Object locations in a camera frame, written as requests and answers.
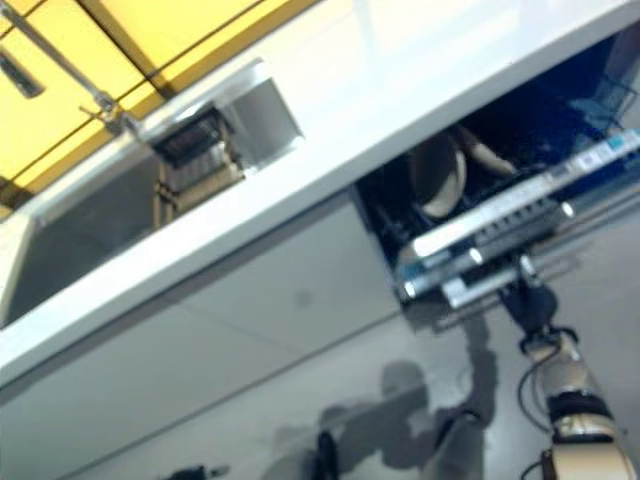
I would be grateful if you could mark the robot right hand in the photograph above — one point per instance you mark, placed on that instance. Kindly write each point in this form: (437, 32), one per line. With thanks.
(532, 302)

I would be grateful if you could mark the cream ceramic plate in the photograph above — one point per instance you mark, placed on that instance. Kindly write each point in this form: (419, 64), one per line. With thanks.
(485, 152)
(440, 175)

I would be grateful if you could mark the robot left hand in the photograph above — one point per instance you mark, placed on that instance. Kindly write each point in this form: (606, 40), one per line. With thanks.
(197, 472)

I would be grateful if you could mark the stainless steel sink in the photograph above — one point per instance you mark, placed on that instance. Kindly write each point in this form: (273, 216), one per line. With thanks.
(90, 220)

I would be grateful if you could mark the black sink drying rack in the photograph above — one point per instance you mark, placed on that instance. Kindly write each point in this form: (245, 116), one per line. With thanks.
(200, 160)

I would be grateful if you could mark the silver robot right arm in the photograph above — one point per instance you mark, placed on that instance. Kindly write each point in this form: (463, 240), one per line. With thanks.
(575, 400)

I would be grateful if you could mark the white cabinet door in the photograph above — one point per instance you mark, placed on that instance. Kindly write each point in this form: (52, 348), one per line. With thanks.
(100, 360)
(300, 265)

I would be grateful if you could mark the black built-in dishwasher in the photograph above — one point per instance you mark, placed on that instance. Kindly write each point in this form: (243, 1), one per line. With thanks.
(525, 210)

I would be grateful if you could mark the chrome kitchen faucet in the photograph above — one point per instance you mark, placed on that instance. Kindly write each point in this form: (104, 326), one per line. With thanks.
(55, 55)

